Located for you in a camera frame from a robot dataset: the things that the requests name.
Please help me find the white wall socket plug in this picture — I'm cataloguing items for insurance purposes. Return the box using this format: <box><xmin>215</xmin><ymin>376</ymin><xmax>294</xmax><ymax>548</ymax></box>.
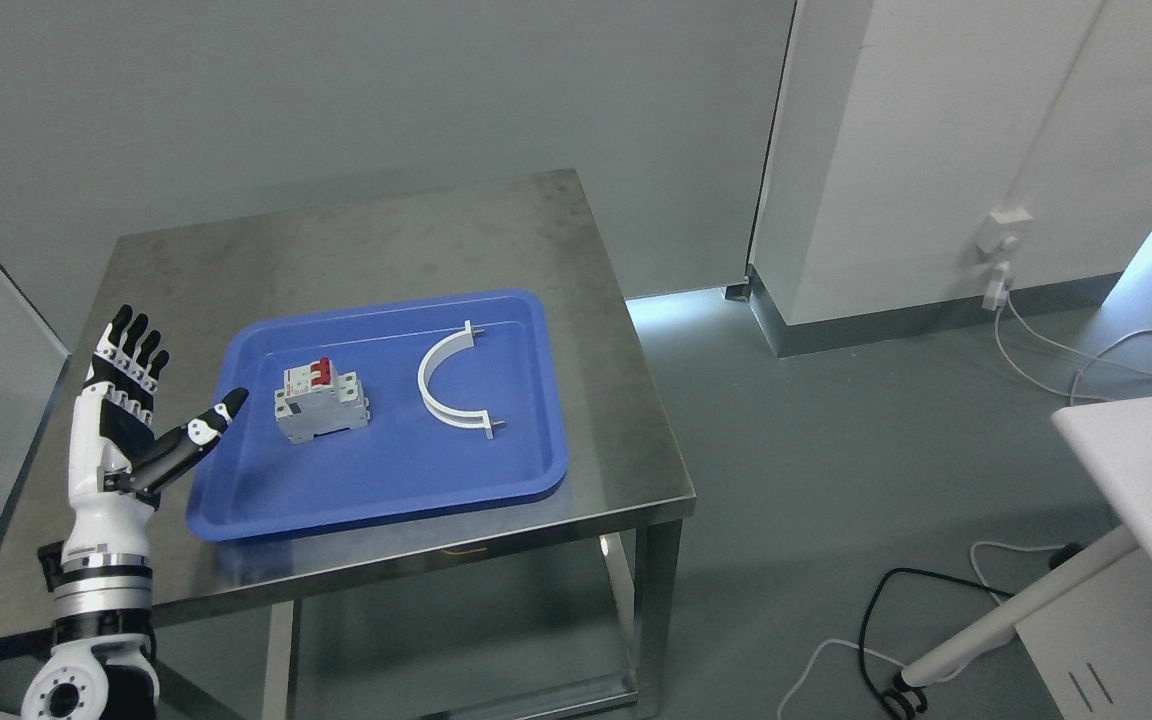
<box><xmin>973</xmin><ymin>205</ymin><xmax>1034</xmax><ymax>313</ymax></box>

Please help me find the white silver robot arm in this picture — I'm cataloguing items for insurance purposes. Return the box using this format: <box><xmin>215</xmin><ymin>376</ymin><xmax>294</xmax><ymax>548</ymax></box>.
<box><xmin>20</xmin><ymin>306</ymin><xmax>248</xmax><ymax>719</ymax></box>

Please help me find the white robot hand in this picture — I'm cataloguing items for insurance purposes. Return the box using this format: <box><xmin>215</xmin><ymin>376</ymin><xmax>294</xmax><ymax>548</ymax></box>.
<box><xmin>69</xmin><ymin>304</ymin><xmax>250</xmax><ymax>511</ymax></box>

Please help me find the grey red circuit breaker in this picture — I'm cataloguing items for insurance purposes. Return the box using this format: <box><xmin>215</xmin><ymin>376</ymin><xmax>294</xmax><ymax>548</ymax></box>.
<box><xmin>274</xmin><ymin>355</ymin><xmax>371</xmax><ymax>445</ymax></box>

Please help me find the white curved pipe clamp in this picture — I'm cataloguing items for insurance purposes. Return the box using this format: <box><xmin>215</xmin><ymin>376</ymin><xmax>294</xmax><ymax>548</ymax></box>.
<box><xmin>417</xmin><ymin>320</ymin><xmax>508</xmax><ymax>441</ymax></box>

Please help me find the black floor cable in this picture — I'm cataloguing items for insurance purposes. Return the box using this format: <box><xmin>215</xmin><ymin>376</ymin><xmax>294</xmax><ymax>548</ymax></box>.
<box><xmin>857</xmin><ymin>543</ymin><xmax>1085</xmax><ymax>720</ymax></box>

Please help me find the blue plastic tray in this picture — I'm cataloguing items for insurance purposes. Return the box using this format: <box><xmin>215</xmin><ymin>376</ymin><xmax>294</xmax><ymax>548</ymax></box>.
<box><xmin>185</xmin><ymin>290</ymin><xmax>570</xmax><ymax>541</ymax></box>

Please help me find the white power cable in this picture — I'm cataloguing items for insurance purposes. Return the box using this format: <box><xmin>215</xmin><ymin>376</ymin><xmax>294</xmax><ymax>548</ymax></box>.
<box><xmin>992</xmin><ymin>291</ymin><xmax>1152</xmax><ymax>406</ymax></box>

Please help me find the white table with leg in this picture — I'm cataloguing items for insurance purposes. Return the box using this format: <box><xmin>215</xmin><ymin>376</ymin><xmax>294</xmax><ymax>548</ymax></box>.
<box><xmin>888</xmin><ymin>397</ymin><xmax>1152</xmax><ymax>719</ymax></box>

